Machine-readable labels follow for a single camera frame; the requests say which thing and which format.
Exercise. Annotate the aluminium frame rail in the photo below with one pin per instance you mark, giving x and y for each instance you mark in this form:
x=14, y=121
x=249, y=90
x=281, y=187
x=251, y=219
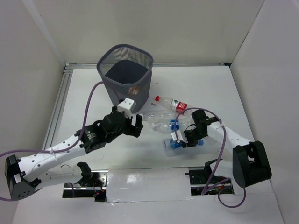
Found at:
x=55, y=120
x=93, y=66

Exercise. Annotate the silver reflective tape sheet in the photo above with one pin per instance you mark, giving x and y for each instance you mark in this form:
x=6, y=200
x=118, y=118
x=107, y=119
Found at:
x=148, y=185

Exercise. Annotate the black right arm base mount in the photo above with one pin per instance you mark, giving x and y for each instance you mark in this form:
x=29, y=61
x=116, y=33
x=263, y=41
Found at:
x=200, y=175

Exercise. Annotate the red label red cap bottle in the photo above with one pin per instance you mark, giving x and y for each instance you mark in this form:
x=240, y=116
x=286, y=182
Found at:
x=174, y=105

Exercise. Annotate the blue label white cap bottle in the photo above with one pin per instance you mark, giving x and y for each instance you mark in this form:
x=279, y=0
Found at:
x=167, y=126

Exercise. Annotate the aluminium frame rail left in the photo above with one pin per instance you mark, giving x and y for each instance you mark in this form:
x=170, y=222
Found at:
x=55, y=120

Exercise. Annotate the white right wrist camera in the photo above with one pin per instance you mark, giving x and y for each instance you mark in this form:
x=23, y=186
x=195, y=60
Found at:
x=178, y=136

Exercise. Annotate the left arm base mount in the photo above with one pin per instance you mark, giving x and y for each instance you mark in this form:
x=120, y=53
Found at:
x=92, y=184

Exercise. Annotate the orange juice bottle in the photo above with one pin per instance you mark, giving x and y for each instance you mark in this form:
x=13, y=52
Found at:
x=133, y=91

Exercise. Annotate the grey mesh waste bin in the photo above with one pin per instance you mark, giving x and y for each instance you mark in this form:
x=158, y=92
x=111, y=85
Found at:
x=125, y=66

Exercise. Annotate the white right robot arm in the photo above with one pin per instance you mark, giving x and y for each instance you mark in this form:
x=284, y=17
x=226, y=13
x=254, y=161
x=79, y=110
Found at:
x=249, y=163

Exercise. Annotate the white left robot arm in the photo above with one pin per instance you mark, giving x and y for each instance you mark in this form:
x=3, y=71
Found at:
x=27, y=175

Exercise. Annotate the clear bottle blue-white cap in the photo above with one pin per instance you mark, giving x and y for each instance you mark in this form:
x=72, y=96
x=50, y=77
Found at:
x=157, y=116

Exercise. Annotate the aluminium frame rail back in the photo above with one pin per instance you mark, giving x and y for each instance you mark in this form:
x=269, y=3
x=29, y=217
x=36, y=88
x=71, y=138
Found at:
x=93, y=66

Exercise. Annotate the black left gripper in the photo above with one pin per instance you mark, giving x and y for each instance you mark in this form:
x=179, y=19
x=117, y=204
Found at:
x=130, y=127

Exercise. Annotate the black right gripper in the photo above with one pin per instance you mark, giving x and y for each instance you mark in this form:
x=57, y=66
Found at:
x=190, y=143

